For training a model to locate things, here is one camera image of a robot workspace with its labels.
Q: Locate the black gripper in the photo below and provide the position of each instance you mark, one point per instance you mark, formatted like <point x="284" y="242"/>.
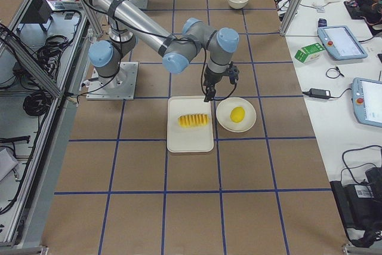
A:
<point x="212" y="78"/>

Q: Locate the striped bread roll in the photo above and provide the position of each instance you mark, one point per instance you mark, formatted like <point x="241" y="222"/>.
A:
<point x="193" y="120"/>

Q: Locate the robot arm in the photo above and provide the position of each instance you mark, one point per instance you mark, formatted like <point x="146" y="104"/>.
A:
<point x="177" y="53"/>

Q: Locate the round white plate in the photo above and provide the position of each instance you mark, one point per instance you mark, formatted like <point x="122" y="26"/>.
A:
<point x="224" y="109"/>

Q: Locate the yellow lemon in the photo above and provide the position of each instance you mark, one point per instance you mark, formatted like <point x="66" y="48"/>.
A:
<point x="237" y="114"/>

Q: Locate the white rectangular tray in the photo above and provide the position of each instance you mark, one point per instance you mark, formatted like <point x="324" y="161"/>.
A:
<point x="189" y="139"/>

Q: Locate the black power adapter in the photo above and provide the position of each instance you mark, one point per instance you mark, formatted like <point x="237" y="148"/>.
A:
<point x="320" y="93"/>

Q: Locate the green white carton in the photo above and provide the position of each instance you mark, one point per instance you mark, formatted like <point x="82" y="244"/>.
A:
<point x="309" y="53"/>

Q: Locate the blue teach pendant upper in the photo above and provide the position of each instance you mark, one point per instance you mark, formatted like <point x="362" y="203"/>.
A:
<point x="340" y="43"/>

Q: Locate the blue teach pendant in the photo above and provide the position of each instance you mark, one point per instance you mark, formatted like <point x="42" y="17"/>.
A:
<point x="366" y="99"/>
<point x="340" y="43"/>

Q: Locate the blue teach pendant lower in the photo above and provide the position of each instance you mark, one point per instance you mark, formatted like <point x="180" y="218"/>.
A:
<point x="366" y="99"/>

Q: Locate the black equipment box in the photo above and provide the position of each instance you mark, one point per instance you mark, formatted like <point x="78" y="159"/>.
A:
<point x="359" y="206"/>

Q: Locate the black monitor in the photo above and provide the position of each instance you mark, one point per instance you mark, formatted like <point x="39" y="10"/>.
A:
<point x="38" y="12"/>

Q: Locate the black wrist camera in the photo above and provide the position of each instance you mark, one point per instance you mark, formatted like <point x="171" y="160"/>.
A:
<point x="233" y="73"/>

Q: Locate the aluminium side frame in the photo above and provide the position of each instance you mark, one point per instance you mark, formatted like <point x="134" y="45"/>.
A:
<point x="35" y="67"/>

